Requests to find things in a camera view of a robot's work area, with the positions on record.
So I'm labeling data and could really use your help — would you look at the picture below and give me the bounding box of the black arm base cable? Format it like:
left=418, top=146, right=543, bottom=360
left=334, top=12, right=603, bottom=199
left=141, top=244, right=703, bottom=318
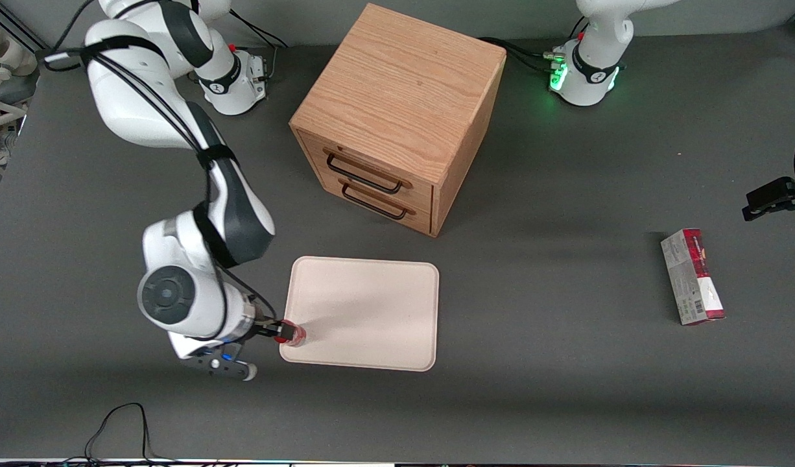
left=228, top=6, right=292, bottom=80
left=478, top=36, right=567, bottom=76

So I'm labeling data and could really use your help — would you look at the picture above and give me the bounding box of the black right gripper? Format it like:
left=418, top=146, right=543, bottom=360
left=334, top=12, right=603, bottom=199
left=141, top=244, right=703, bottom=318
left=247, top=315, right=291, bottom=340

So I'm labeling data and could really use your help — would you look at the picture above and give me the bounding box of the thin black looped cable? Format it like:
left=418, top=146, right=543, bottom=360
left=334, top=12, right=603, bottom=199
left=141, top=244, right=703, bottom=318
left=83, top=402, right=178, bottom=465

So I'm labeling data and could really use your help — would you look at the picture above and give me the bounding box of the beige rectangular tray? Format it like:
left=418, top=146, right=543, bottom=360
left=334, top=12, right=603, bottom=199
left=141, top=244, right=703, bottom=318
left=279, top=256, right=441, bottom=372

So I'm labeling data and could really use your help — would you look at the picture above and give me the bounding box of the black right arm base cable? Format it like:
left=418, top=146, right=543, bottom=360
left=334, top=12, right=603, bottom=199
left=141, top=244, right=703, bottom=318
left=228, top=6, right=292, bottom=80

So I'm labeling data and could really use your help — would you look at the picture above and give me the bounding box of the red and grey carton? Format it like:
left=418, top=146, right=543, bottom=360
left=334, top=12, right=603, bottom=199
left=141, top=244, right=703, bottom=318
left=660, top=228, right=726, bottom=326

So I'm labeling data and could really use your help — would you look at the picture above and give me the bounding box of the red coke bottle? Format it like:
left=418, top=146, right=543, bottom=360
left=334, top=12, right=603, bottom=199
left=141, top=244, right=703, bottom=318
left=274, top=320, right=307, bottom=348

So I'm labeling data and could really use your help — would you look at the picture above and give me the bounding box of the black left arm base cable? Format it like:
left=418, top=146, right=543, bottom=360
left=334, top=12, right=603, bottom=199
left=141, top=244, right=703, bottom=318
left=478, top=36, right=567, bottom=76

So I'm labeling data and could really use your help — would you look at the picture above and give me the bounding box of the wooden drawer cabinet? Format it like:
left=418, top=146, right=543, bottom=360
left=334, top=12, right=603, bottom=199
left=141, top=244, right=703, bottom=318
left=289, top=3, right=507, bottom=238

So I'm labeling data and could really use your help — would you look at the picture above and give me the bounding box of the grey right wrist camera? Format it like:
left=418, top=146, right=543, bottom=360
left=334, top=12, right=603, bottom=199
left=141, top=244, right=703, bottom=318
left=180, top=347, right=258, bottom=382

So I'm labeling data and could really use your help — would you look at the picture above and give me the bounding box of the black drawer handle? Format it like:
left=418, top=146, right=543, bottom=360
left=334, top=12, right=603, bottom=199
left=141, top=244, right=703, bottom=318
left=324, top=150, right=406, bottom=195
left=339, top=182, right=410, bottom=221

